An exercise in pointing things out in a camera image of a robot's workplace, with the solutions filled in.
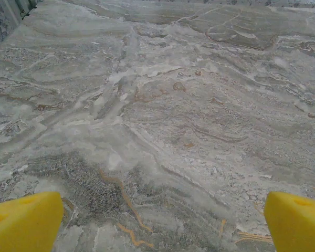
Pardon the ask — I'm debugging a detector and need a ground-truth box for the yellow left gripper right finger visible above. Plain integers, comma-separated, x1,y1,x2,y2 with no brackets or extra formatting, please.
264,191,315,252

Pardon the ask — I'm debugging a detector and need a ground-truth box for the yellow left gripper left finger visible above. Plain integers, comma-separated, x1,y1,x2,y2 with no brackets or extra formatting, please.
0,191,65,252

